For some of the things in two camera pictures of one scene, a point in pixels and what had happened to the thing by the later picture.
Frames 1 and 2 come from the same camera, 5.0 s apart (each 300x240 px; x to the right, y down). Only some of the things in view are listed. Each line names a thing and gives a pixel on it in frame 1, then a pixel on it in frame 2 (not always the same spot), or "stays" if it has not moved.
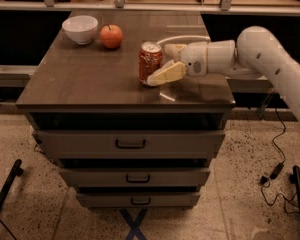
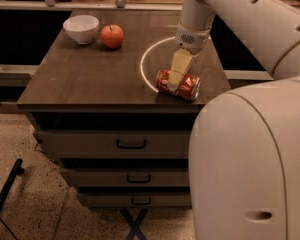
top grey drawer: x=127 y=144 stays
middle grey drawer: x=135 y=176 stays
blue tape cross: x=135 y=224 stays
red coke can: x=150 y=57 → x=188 y=88
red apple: x=111 y=36 stays
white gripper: x=194 y=58 → x=192 y=40
